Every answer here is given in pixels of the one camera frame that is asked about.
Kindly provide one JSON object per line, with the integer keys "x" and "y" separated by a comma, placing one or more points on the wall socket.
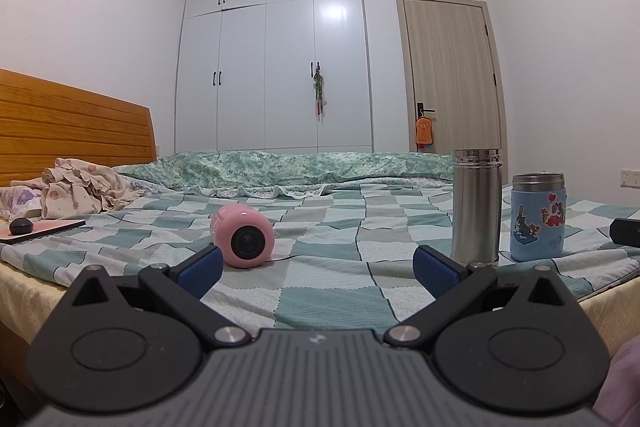
{"x": 629, "y": 177}

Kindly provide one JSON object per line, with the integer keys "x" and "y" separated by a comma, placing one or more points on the light wooden door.
{"x": 450, "y": 72}

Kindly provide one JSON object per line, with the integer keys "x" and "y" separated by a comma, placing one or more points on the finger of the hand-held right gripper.
{"x": 627, "y": 232}

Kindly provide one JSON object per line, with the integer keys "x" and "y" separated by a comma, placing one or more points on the wooden headboard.
{"x": 70, "y": 132}

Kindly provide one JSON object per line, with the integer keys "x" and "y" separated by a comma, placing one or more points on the green floral quilt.
{"x": 280, "y": 169}

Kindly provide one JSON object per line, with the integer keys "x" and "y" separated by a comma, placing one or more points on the stainless steel thermos bottle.
{"x": 476, "y": 207}

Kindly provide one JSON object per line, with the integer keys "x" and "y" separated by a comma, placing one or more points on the green hanging ornament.
{"x": 318, "y": 92}

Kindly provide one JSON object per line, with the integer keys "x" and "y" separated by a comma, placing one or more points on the pink flat notebook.
{"x": 55, "y": 227}

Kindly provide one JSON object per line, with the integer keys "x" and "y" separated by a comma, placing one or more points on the person's pink clothing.
{"x": 622, "y": 387}

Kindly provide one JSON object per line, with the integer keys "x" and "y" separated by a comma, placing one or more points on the crumpled spotted cream clothes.
{"x": 80, "y": 189}

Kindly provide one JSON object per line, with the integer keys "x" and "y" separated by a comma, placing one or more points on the purple floral pillow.
{"x": 17, "y": 202}

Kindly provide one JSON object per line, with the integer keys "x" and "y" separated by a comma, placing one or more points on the pink cup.
{"x": 242, "y": 234}

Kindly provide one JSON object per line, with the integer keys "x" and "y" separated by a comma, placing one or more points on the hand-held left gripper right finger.
{"x": 436, "y": 273}

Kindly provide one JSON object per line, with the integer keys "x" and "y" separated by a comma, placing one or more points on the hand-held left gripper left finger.
{"x": 201, "y": 271}

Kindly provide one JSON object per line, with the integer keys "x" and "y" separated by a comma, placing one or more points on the checkered green bed sheet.
{"x": 330, "y": 252}

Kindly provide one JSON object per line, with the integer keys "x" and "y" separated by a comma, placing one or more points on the blue cup with cartoon stickers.
{"x": 537, "y": 222}

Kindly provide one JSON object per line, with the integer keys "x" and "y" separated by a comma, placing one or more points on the black round object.
{"x": 21, "y": 226}

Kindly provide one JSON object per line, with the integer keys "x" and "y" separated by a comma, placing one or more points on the beige mattress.
{"x": 22, "y": 297}

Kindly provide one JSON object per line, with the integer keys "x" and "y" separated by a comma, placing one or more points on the white wardrobe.
{"x": 270, "y": 57}

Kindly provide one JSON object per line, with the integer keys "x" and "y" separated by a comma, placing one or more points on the orange hanging ornament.
{"x": 424, "y": 131}

